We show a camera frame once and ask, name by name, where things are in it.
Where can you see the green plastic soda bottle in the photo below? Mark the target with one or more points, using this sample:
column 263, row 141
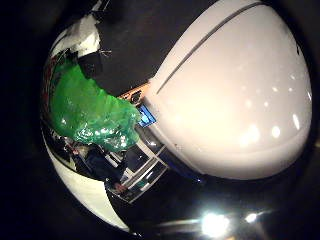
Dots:
column 90, row 106

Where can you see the wooden desk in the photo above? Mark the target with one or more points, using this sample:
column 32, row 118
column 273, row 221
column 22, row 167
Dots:
column 135, row 95

